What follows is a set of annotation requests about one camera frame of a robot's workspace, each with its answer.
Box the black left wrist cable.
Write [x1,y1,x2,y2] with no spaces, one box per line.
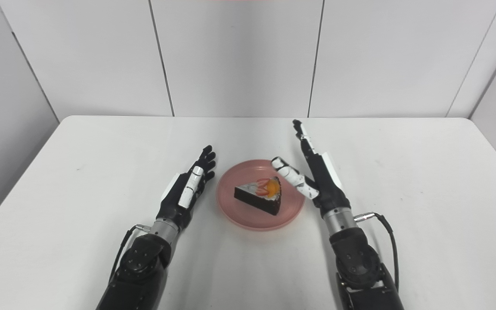
[108,224,152,285]

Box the chocolate cake slice with fruit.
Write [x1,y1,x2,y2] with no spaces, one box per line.
[234,176,282,216]

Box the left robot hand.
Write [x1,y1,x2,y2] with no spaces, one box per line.
[156,145,217,230]

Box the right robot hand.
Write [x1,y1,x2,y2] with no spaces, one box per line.
[271,119,352,212]

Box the pink round plate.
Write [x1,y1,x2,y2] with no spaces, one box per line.
[216,159,307,232]

